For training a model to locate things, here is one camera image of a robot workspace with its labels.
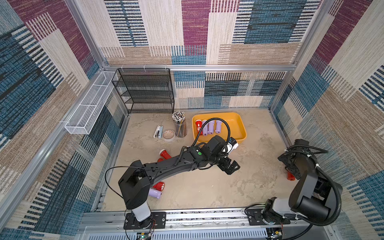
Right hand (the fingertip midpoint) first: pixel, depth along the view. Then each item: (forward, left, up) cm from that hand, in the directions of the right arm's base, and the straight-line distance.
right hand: (290, 168), depth 85 cm
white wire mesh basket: (+24, +122, +15) cm, 126 cm away
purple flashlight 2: (+30, +42, 0) cm, 52 cm away
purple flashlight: (-12, +75, -1) cm, 76 cm away
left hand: (-2, +34, +13) cm, 37 cm away
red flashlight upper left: (+11, +72, 0) cm, 73 cm away
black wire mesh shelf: (+54, +88, +16) cm, 105 cm away
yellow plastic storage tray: (+37, +23, -1) cm, 44 cm away
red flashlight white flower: (+34, +50, -1) cm, 61 cm away
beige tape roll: (+26, +72, -2) cm, 76 cm away
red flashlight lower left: (-9, +73, 0) cm, 73 cm away
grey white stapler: (+28, +79, -1) cm, 83 cm away
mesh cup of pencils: (+25, +62, +8) cm, 68 cm away
